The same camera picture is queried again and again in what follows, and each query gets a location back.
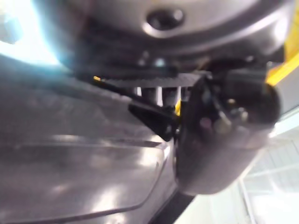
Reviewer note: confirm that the yellow shelf frame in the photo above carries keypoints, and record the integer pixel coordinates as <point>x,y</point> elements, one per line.
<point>281,72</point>

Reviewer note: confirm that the silver robot leg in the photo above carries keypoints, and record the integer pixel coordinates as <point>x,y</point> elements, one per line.
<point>70,163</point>

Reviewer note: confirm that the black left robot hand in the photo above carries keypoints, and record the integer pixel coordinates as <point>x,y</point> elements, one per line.
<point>210,46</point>

